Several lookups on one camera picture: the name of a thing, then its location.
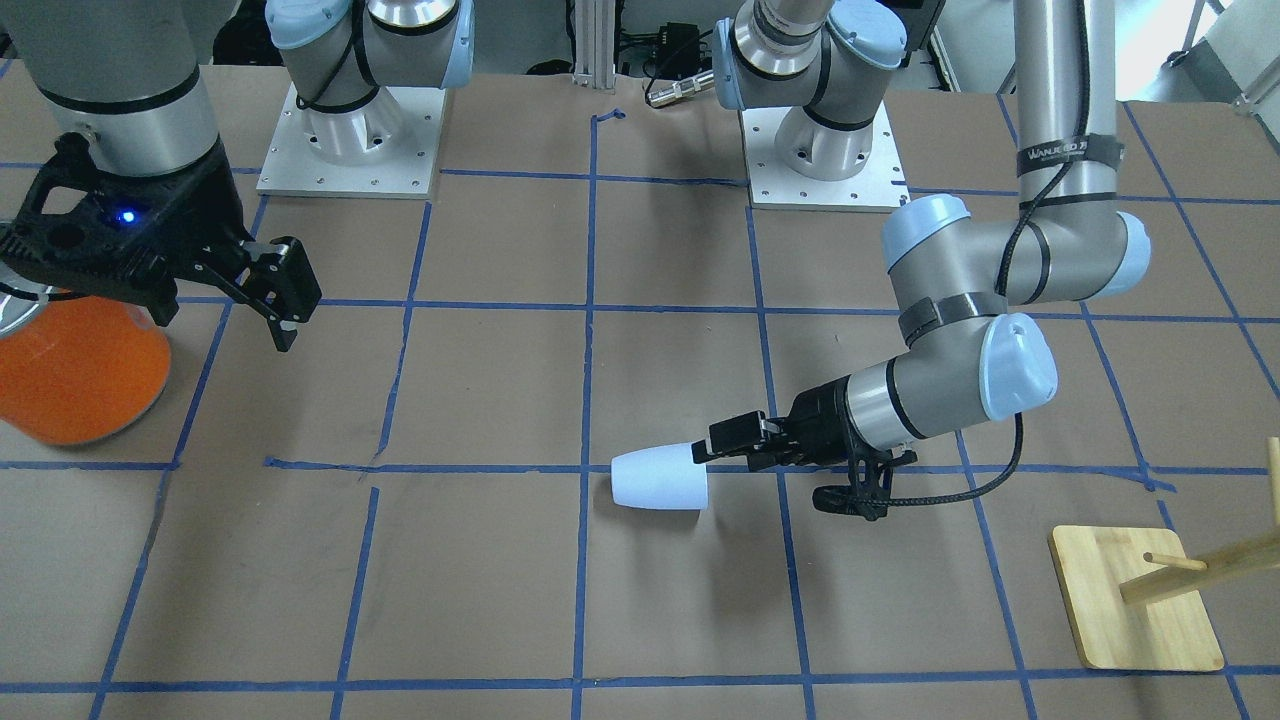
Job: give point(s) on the light blue plastic cup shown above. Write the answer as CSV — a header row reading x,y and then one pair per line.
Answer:
x,y
665,478

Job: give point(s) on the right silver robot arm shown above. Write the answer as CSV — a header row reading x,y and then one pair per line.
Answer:
x,y
124,74

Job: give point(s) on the wooden mug tree stand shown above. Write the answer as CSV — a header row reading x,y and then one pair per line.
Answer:
x,y
1132,595

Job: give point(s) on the silver metal connector plug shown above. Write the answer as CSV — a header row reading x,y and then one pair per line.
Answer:
x,y
680,90

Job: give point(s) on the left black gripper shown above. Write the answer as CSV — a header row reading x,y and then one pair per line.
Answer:
x,y
823,417

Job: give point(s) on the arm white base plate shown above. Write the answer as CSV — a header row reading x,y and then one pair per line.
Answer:
x,y
795,164
388,149

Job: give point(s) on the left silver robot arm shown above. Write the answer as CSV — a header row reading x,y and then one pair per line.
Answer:
x,y
972,356

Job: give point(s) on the black power box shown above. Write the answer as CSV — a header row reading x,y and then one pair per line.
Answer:
x,y
673,51

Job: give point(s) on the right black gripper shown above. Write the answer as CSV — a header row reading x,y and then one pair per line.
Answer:
x,y
203,205

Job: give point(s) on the aluminium frame post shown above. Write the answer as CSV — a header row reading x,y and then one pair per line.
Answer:
x,y
595,25

